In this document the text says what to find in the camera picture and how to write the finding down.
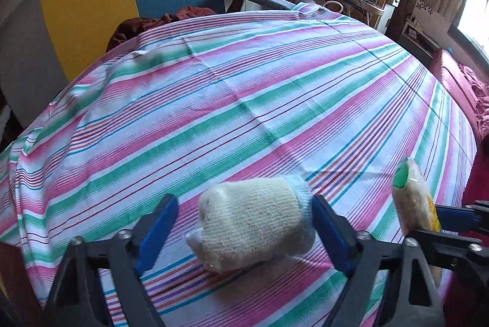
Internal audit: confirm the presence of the white cardboard sign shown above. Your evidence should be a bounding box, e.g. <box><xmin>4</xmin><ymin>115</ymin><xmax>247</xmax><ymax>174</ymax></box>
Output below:
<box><xmin>412</xmin><ymin>0</ymin><xmax>457</xmax><ymax>33</ymax></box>

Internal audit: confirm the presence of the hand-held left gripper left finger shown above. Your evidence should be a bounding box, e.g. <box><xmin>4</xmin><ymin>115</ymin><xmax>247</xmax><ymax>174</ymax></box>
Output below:
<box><xmin>40</xmin><ymin>193</ymin><xmax>180</xmax><ymax>327</ymax></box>

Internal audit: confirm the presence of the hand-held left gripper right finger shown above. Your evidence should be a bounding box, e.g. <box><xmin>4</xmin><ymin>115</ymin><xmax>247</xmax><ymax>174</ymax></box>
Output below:
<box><xmin>311</xmin><ymin>194</ymin><xmax>447</xmax><ymax>327</ymax></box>

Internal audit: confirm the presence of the maroon cloth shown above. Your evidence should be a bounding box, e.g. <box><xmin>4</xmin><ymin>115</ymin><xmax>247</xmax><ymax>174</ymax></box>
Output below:
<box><xmin>105</xmin><ymin>6</ymin><xmax>218</xmax><ymax>53</ymax></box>

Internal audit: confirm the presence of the striped tablecloth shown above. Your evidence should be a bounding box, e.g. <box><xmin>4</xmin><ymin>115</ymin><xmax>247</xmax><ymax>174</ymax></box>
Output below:
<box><xmin>0</xmin><ymin>0</ymin><xmax>478</xmax><ymax>327</ymax></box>

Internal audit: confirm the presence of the cream knitted roll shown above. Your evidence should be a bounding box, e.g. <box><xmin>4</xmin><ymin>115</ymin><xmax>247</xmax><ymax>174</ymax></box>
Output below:
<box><xmin>186</xmin><ymin>175</ymin><xmax>318</xmax><ymax>272</ymax></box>

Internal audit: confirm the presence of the red sofa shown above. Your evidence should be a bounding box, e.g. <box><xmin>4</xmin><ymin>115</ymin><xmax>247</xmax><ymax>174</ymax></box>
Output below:
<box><xmin>430</xmin><ymin>49</ymin><xmax>489</xmax><ymax>144</ymax></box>

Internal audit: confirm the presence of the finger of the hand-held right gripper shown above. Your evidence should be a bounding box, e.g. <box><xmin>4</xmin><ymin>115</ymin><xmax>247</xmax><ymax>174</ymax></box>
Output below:
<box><xmin>433</xmin><ymin>200</ymin><xmax>489</xmax><ymax>232</ymax></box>
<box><xmin>414</xmin><ymin>228</ymin><xmax>489</xmax><ymax>266</ymax></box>

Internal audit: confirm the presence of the grey yellow blue chair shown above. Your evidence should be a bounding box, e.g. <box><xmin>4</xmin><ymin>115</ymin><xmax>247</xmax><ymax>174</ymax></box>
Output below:
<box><xmin>0</xmin><ymin>0</ymin><xmax>295</xmax><ymax>129</ymax></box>

